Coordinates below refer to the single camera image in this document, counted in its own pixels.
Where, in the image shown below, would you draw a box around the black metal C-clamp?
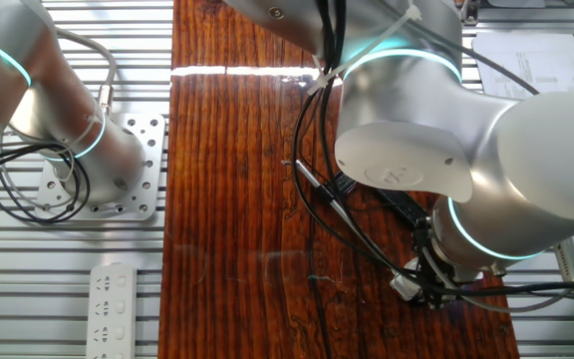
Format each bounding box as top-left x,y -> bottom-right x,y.
280,158 -> 432,280

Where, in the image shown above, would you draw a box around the thick black cable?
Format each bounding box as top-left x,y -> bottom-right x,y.
291,0 -> 574,300

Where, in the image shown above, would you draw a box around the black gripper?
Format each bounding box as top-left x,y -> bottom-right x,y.
414,216 -> 460,311

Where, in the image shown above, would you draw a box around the brown wooden board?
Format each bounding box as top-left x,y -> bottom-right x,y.
156,0 -> 521,359

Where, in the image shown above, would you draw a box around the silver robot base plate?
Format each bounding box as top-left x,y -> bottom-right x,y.
35,112 -> 167,222

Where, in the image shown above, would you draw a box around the white power strip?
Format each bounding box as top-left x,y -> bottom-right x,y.
85,262 -> 139,359

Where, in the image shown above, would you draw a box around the thin white cable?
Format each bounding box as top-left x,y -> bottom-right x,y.
0,112 -> 107,210

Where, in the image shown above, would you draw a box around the white lamp socket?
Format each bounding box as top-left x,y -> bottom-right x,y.
389,271 -> 422,302

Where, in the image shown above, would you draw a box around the thick grey robot cable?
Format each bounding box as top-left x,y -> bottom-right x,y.
55,27 -> 119,117

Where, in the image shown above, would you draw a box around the printed paper sheets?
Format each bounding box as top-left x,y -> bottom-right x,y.
471,32 -> 574,101

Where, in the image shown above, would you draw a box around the thin black cable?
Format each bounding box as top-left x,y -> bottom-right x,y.
290,84 -> 418,281

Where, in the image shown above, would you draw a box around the white zip tie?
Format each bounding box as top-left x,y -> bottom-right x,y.
306,4 -> 423,96

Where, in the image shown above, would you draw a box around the thin grey cable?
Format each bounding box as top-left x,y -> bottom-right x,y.
421,223 -> 574,315

